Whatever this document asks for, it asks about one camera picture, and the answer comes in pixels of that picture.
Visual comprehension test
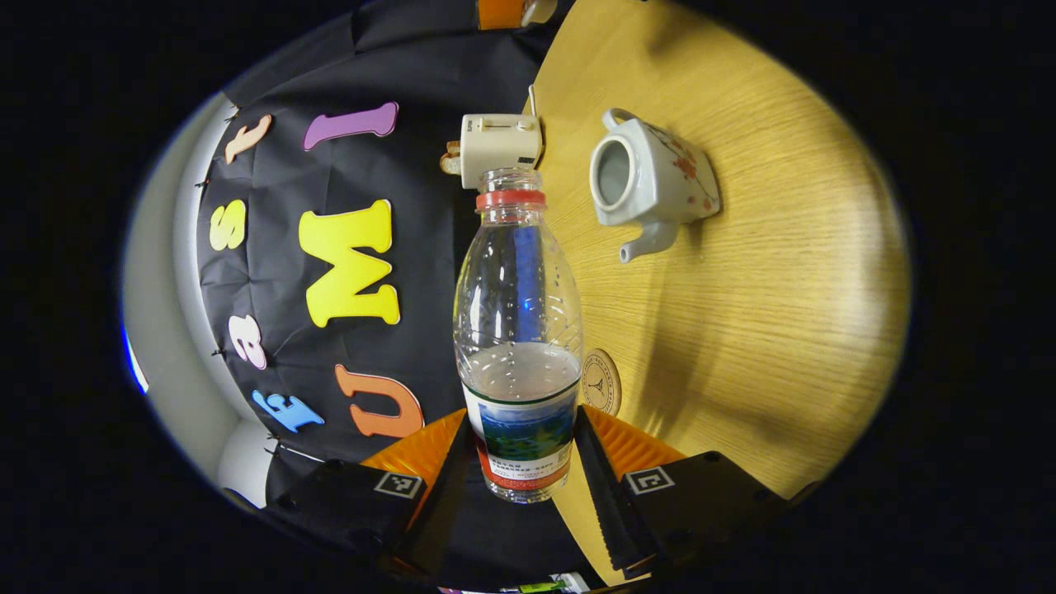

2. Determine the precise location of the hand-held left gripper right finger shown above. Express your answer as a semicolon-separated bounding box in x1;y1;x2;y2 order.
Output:
573;404;797;580

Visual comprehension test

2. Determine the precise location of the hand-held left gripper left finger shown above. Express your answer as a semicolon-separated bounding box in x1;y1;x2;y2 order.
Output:
262;408;473;578

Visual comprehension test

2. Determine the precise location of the round brown coaster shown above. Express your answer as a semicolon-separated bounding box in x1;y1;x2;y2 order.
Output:
580;348;622;417

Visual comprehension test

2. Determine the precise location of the clear plastic water bottle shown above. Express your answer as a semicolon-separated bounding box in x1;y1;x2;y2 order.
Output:
452;167;585;504

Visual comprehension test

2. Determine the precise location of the white teacup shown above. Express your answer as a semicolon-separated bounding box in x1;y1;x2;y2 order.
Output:
589;108;722;264

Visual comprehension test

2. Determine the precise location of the white toaster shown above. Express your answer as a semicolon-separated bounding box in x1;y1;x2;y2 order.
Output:
460;113;545;191

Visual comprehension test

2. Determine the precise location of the black backdrop cloth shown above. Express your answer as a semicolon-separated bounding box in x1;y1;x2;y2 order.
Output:
196;0;591;578

